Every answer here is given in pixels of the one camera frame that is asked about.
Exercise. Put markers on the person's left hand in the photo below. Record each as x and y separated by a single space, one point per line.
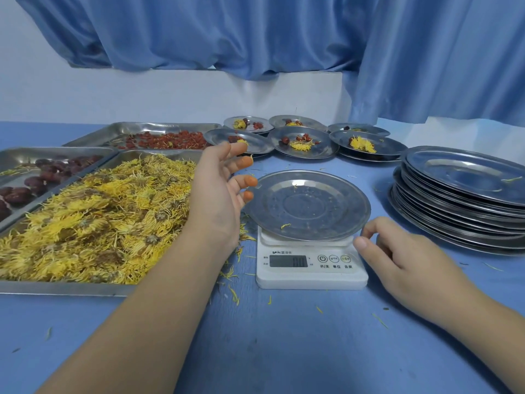
213 205

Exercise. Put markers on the person's right hand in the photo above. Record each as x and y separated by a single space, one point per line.
418 274

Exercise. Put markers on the stack of steel plates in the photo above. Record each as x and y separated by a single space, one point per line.
451 209

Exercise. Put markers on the round steel plate red label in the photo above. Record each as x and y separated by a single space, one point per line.
227 126

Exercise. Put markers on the white digital kitchen scale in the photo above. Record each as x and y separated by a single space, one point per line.
311 279

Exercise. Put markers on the pile of yellow chrysanthemums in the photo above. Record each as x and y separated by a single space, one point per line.
82 225

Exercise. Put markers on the person's left forearm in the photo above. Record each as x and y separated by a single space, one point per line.
143 324

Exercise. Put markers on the rectangular steel tray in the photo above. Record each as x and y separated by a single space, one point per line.
94 133
61 289
20 153

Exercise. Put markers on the blue tablecloth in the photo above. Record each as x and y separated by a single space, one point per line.
287 348

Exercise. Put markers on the wide blue curtain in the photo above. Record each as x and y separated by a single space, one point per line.
205 28

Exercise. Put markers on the narrow blue curtain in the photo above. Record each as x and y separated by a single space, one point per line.
443 57

